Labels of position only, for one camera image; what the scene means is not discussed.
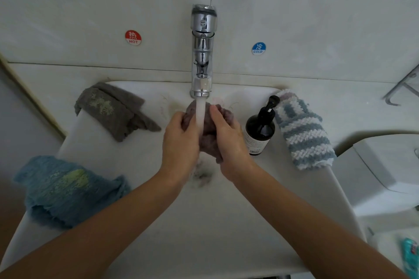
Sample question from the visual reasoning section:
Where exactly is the person's right hand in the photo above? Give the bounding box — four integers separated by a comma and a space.
208, 103, 258, 181

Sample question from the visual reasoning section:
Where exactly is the person's left hand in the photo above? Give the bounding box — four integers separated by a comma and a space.
158, 111, 205, 186

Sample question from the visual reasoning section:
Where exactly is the brown cloth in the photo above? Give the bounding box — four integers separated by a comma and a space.
182, 99, 235, 164

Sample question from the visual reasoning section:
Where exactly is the pink white striped cloth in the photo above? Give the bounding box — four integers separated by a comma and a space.
275, 89, 299, 101

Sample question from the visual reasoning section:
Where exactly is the white ceramic sink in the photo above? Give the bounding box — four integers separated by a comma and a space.
0, 80, 366, 279

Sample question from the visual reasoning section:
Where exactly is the blue stained cloth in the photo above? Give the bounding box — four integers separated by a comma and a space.
13, 156, 131, 229

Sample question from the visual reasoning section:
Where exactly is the person's right forearm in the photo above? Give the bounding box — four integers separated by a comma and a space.
232, 166, 407, 279

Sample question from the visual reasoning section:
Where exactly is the person's left forearm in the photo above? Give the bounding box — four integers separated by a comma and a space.
0, 171, 184, 279

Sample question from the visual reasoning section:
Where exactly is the metal sink drain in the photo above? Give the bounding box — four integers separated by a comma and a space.
191, 161, 218, 186

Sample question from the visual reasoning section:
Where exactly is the black pump soap bottle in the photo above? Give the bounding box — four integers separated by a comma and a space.
244, 95, 281, 157

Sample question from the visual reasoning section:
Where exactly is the chrome faucet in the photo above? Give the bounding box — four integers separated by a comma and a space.
189, 4, 218, 99

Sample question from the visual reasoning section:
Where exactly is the red round sticker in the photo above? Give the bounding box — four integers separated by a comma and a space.
124, 30, 143, 46

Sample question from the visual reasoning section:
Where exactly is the white toilet tank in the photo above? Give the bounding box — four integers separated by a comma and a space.
332, 133, 419, 218

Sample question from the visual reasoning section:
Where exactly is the white toilet lid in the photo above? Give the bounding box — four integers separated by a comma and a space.
370, 226, 419, 279

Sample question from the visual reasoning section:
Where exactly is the teal tube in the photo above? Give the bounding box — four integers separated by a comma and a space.
402, 238, 419, 279

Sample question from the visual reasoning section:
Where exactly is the metal wall shelf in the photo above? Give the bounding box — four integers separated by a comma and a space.
384, 63, 419, 106

